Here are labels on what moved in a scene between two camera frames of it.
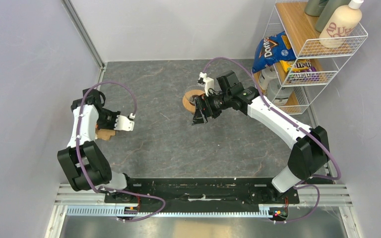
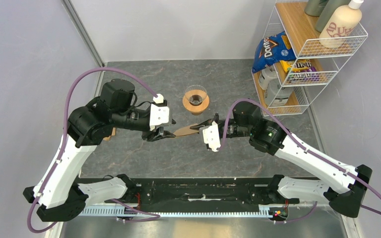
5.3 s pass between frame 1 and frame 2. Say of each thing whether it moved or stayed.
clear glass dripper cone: stayed
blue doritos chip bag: stayed
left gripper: moved
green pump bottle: stayed
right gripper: moved
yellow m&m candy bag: stayed
